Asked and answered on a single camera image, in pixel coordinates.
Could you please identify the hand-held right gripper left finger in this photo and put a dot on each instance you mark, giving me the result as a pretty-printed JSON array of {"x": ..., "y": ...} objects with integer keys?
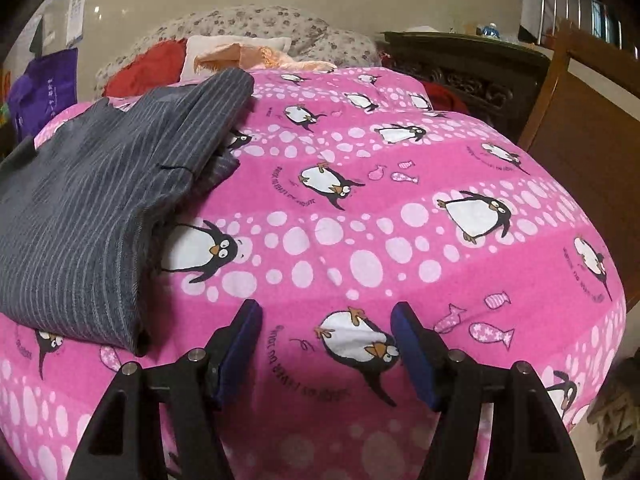
[{"x": 237, "y": 355}]

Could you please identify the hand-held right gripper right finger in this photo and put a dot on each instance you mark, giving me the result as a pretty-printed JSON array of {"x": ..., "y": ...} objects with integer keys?
[{"x": 417, "y": 355}]

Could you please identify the grey striped suit jacket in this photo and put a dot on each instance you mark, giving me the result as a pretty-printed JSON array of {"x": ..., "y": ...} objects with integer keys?
[{"x": 100, "y": 210}]

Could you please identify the pink penguin print bedsheet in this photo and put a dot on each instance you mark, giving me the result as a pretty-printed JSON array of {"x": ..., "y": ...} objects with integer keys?
[{"x": 380, "y": 240}]

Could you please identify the dark carved wooden cabinet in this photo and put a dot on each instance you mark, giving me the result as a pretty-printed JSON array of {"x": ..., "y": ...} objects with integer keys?
[{"x": 465, "y": 75}]

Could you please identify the peach fringed cloth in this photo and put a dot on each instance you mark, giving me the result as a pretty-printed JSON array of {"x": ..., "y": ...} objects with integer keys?
[{"x": 265, "y": 60}]

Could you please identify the brown wooden chair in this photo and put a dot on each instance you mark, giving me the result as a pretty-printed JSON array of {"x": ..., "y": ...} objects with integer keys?
[{"x": 590, "y": 110}]

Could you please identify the red heart-shaped pillow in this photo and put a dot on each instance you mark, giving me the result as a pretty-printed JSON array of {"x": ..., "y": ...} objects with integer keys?
[{"x": 145, "y": 70}]

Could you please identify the cream pillow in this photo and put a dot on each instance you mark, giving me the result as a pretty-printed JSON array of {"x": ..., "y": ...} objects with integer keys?
[{"x": 225, "y": 55}]

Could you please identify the grey floral quilt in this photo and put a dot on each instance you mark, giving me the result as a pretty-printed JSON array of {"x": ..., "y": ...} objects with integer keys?
[{"x": 260, "y": 30}]

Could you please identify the purple tote bag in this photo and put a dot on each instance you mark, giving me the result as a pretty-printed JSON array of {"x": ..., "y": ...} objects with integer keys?
[{"x": 40, "y": 90}]

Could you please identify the metal rack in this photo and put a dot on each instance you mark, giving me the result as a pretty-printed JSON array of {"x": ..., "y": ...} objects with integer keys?
[{"x": 575, "y": 5}]

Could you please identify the white wall paper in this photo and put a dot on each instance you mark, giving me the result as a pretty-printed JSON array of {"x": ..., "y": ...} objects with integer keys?
[{"x": 76, "y": 15}]

